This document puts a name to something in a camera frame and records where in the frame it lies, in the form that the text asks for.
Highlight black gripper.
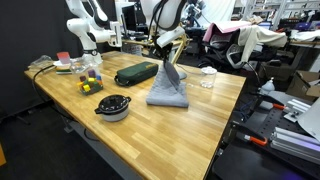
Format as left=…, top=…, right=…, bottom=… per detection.
left=159, top=42, right=174, bottom=67

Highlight grey terry towel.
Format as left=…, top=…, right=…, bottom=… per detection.
left=145, top=60, right=190, bottom=109

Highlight wooden side desk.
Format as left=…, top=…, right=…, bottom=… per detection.
left=121, top=34, right=193, bottom=63

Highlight dark green zip case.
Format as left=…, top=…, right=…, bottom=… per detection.
left=113, top=61, right=160, bottom=88

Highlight clear plastic jar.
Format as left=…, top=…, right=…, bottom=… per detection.
left=200, top=66, right=218, bottom=89

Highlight black office chair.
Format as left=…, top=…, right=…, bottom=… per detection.
left=199, top=23, right=268, bottom=73

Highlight computer monitor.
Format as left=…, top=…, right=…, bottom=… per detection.
left=114, top=1, right=138, bottom=34

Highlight white pot with black lid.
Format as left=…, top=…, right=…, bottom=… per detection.
left=93, top=94, right=132, bottom=123

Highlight pink cloth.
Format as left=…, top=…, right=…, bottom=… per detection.
left=202, top=20, right=253, bottom=44

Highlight colourful toy blocks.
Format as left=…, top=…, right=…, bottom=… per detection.
left=76, top=69, right=104, bottom=97

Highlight clear plastic container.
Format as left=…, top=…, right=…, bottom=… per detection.
left=69, top=58, right=88, bottom=74

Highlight white plate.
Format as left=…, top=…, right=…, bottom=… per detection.
left=52, top=59, right=79, bottom=68

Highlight beige jacket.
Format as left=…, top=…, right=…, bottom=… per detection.
left=237, top=24, right=288, bottom=64

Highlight red pink cup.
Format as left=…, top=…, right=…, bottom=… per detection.
left=55, top=51, right=72, bottom=66

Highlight stack of coloured pads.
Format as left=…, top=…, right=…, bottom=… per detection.
left=54, top=67, right=73, bottom=75

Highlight white spray bottle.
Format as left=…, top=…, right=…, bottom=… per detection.
left=259, top=77, right=276, bottom=96

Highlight clear plastic bag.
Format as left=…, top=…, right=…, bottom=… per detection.
left=28, top=54, right=54, bottom=70

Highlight black breadboard table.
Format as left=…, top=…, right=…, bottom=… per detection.
left=213, top=106, right=320, bottom=180

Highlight metal shelving rack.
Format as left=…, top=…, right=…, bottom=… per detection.
left=241, top=0, right=320, bottom=31

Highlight brown cardboard box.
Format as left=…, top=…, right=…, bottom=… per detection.
left=285, top=69, right=320, bottom=103

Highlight short aluminium extrusion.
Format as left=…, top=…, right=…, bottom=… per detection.
left=283, top=98, right=313, bottom=124

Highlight black fabric partition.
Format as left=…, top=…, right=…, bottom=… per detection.
left=0, top=0, right=116, bottom=116

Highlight long aluminium extrusion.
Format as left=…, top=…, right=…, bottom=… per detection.
left=269, top=133, right=320, bottom=166
left=273, top=126, right=320, bottom=148

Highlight white curved sheet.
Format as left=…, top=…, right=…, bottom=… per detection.
left=297, top=96, right=320, bottom=143

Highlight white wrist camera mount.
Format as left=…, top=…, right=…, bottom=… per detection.
left=155, top=26, right=186, bottom=49

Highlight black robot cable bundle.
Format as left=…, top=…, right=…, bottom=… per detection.
left=147, top=0, right=168, bottom=52

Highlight grey table frame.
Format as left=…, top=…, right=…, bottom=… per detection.
left=53, top=103, right=144, bottom=180

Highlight orange handled clamp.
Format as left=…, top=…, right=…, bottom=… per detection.
left=233, top=121, right=269, bottom=148
left=253, top=92, right=287, bottom=111

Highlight black cable on table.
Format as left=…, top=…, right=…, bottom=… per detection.
left=30, top=64, right=74, bottom=123

